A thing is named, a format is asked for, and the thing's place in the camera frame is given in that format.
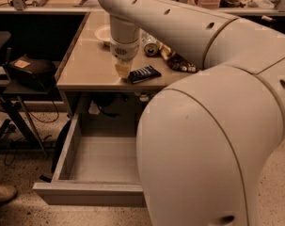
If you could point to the grey counter cabinet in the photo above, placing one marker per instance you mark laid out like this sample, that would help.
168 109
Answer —
91 67

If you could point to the tan shoe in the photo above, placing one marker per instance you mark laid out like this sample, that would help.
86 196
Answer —
7 193

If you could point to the crushed green soda can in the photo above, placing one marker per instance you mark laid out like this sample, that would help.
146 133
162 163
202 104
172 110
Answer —
150 44

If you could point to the white paper bowl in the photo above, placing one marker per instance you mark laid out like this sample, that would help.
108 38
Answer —
102 34

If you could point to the dark blue rxbar wrapper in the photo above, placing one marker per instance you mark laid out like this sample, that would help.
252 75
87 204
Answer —
143 74

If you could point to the crumpled brown chip bag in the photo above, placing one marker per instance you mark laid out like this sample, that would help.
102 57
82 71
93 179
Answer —
176 62

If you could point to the black bag with label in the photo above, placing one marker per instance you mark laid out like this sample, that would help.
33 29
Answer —
33 73

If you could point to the grey stick with handle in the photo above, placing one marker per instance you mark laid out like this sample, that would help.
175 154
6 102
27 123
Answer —
267 19

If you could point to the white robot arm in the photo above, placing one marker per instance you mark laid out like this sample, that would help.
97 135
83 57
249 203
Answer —
202 141

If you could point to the dark side table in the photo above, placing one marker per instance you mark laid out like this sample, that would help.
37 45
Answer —
29 131

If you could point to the open grey top drawer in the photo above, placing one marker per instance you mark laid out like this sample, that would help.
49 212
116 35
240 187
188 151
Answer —
97 165

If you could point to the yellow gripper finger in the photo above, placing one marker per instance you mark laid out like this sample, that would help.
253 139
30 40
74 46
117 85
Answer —
123 68

